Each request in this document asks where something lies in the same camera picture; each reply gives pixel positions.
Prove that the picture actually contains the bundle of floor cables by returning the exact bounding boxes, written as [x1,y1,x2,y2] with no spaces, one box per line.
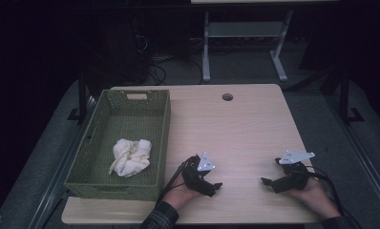
[132,18,205,86]

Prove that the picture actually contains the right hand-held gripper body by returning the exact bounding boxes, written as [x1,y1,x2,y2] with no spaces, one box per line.
[274,150,316,193]

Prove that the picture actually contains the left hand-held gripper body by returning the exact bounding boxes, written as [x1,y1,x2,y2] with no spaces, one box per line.
[180,152,217,198]

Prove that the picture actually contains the white cloth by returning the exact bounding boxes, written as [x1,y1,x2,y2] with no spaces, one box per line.
[108,137,153,178]

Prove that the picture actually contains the white metal table frame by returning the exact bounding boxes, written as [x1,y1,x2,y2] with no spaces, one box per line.
[201,9,295,83]

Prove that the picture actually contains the person's right hand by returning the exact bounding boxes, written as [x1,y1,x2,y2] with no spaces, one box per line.
[285,178,342,220]

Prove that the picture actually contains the dark box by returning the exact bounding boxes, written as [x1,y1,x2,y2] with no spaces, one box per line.
[79,15,149,89]

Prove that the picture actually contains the person's left hand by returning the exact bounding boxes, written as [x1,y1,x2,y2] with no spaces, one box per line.
[161,174,205,211]

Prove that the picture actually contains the green woven basket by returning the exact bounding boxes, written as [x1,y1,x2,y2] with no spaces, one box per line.
[63,89,173,202]

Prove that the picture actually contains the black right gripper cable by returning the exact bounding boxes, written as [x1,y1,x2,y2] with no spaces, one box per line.
[306,165,366,229]

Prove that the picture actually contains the aluminium frame rail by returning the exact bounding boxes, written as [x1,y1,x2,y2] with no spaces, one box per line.
[27,94,98,229]
[323,94,380,220]

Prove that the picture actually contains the black metal post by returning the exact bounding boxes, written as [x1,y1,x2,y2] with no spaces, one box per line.
[337,61,365,126]
[67,68,89,126]

